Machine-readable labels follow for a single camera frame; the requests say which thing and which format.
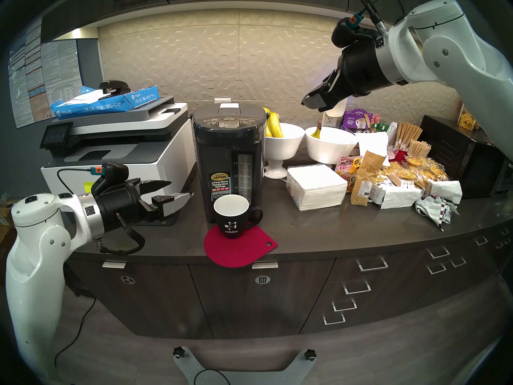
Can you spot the checkered dish cloth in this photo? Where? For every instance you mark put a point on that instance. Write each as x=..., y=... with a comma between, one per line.
x=435, y=209

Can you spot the black stapler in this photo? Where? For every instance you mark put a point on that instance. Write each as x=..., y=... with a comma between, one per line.
x=116, y=86

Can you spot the round trash badge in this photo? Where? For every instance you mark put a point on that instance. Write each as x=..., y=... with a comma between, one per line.
x=262, y=280

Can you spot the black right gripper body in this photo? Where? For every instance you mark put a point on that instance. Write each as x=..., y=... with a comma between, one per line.
x=364, y=67

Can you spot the white plug-in night light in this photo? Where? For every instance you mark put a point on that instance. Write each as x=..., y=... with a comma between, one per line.
x=340, y=115

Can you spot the black mug white inside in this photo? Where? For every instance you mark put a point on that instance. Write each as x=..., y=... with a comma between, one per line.
x=232, y=225

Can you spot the black electric water dispenser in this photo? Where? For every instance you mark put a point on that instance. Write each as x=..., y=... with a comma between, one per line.
x=224, y=155

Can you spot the yellow bananas in bowl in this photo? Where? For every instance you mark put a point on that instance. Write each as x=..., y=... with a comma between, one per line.
x=316, y=132

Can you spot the blue printer paper ream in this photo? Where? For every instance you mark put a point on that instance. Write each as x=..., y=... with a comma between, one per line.
x=120, y=103

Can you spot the black microwave oven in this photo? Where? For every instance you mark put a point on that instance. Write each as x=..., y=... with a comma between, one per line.
x=461, y=159

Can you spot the clear yellow cracker packet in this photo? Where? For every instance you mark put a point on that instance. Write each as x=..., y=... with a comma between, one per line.
x=427, y=167
x=398, y=173

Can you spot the white printed sachet box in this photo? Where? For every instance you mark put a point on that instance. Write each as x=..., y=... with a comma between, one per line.
x=396, y=195

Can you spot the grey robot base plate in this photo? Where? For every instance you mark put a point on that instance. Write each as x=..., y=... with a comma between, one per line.
x=248, y=372

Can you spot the white paper bag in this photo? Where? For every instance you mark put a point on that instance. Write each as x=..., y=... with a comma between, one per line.
x=372, y=141

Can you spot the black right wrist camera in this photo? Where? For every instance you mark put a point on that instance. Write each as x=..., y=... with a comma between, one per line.
x=348, y=33

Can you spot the white pedestal bowl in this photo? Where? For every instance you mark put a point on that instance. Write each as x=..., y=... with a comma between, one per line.
x=284, y=143

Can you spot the red teardrop silicone mat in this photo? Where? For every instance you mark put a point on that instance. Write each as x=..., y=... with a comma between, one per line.
x=240, y=252

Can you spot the colourful text wall poster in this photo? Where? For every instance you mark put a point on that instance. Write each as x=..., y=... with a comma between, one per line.
x=28, y=95

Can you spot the white grey office printer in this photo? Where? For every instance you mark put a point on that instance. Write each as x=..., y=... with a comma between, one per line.
x=160, y=147

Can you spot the clear wrapped cutlery pack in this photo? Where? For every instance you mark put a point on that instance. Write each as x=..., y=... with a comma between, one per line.
x=391, y=133

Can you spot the yellow sticky note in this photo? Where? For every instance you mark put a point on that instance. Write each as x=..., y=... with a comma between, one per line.
x=87, y=186

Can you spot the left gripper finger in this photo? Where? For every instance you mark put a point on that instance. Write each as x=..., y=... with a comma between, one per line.
x=168, y=205
x=158, y=185

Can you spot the pink snack packet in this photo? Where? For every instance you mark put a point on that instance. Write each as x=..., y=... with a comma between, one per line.
x=344, y=165

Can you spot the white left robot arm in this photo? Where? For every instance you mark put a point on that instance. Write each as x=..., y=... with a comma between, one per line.
x=36, y=268

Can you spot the yellow banana bunch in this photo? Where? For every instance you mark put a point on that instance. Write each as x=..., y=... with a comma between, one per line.
x=274, y=125

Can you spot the clear jar yellow snacks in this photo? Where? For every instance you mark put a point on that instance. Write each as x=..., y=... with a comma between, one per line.
x=467, y=121

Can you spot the white wide bowl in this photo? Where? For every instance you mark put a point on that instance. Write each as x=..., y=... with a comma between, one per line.
x=332, y=147

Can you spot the brown cardboard boxes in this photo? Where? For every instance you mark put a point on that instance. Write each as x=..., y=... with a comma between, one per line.
x=6, y=219

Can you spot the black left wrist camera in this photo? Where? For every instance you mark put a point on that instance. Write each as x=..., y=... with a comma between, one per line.
x=114, y=173

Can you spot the silver cabinet tab pull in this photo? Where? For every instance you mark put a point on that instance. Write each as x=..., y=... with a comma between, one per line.
x=265, y=265
x=114, y=264

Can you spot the long wooden stirrer bundle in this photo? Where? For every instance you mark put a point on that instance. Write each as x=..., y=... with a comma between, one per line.
x=408, y=135

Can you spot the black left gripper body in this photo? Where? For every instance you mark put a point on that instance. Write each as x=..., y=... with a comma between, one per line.
x=120, y=207

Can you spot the dark wood base cabinet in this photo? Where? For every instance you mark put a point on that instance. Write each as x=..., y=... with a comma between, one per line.
x=260, y=300

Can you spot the green sachet pack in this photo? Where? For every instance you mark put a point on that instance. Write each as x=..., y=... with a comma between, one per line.
x=380, y=127

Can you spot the grey text wall poster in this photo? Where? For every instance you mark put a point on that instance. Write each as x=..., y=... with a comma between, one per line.
x=62, y=71

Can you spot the purple cocoa box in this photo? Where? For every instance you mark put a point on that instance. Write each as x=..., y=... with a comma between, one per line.
x=354, y=119

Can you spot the black star knob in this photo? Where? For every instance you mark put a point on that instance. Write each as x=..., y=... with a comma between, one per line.
x=178, y=352
x=310, y=355

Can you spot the red cup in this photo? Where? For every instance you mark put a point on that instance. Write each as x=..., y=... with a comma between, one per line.
x=398, y=155

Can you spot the brown paper coffee bag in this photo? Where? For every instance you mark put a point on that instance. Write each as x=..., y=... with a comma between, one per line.
x=366, y=175

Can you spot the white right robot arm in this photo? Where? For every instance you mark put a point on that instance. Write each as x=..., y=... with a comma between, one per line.
x=461, y=55

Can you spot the round recycling badge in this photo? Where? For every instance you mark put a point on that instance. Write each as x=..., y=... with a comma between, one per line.
x=127, y=280

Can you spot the white wall outlet plate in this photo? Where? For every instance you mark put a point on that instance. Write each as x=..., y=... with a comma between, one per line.
x=329, y=121
x=222, y=101

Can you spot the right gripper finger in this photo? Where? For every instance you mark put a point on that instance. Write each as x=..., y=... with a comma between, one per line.
x=330, y=81
x=326, y=101

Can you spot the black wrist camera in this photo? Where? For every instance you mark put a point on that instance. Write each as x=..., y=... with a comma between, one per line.
x=348, y=33
x=114, y=173

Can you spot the short wooden stirrer bundle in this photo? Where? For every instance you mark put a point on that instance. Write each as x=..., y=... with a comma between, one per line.
x=419, y=148

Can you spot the white napkin stack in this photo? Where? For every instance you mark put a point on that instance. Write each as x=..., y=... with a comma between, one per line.
x=316, y=185

